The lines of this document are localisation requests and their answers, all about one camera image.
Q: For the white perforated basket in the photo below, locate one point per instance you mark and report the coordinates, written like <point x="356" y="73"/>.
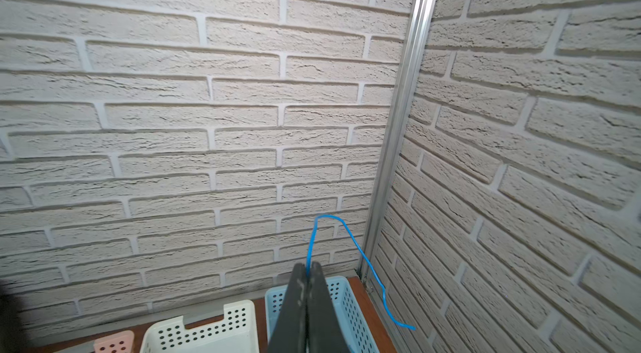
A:
<point x="235" y="333"/>

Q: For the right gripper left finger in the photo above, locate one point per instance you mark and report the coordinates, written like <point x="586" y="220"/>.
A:
<point x="286" y="313"/>

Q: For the blue perforated basket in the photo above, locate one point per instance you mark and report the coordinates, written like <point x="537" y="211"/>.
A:
<point x="349" y="314"/>

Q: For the pink perforated basket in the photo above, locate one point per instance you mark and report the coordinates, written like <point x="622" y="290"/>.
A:
<point x="121" y="342"/>

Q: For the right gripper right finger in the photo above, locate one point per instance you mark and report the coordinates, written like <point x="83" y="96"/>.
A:
<point x="323" y="331"/>

